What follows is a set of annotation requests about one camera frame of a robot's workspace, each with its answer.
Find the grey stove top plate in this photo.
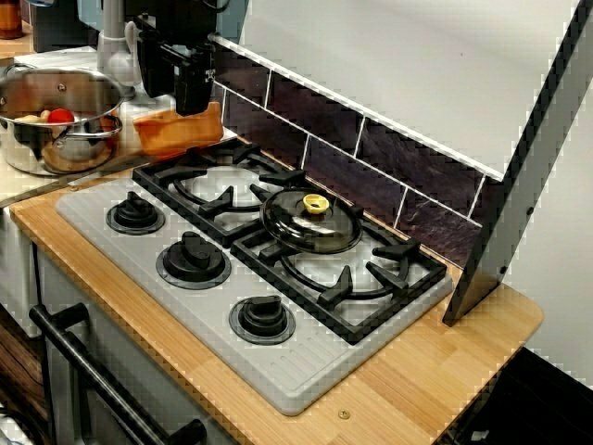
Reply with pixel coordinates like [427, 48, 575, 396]
[55, 178, 454, 417]

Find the black stove knob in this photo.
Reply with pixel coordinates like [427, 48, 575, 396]
[105, 191, 166, 236]
[155, 230, 232, 291]
[229, 295, 297, 346]

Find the yellow toy food piece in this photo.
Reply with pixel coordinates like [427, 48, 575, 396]
[13, 109, 53, 124]

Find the brown glass jar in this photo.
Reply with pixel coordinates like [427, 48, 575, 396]
[0, 0, 25, 41]

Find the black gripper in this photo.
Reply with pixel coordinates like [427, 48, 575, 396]
[136, 0, 219, 117]

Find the black oven door handle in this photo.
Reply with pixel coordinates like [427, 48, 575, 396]
[29, 303, 208, 445]

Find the stainless steel pot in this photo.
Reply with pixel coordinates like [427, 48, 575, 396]
[0, 63, 126, 177]

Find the white toy kitchen cabinet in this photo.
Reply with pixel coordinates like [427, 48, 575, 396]
[0, 203, 246, 445]

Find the white kitchen back panel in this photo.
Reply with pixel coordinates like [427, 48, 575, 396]
[210, 0, 580, 183]

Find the dark grey side panel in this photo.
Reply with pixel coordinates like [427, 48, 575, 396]
[442, 0, 593, 328]

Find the wooden side table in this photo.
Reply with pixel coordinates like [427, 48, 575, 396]
[0, 20, 38, 60]

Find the dark tile backsplash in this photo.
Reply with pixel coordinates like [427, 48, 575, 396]
[155, 36, 504, 271]

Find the black equipment box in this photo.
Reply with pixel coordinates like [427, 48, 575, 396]
[435, 346, 593, 445]

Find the grey toy faucet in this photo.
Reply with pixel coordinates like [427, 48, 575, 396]
[95, 0, 143, 87]

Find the glass lid yellow knob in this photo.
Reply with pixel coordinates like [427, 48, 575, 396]
[259, 187, 364, 255]

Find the dark grey box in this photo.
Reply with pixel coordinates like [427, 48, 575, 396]
[31, 0, 101, 53]

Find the black burner grate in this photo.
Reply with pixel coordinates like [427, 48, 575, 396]
[132, 138, 308, 249]
[230, 203, 448, 345]

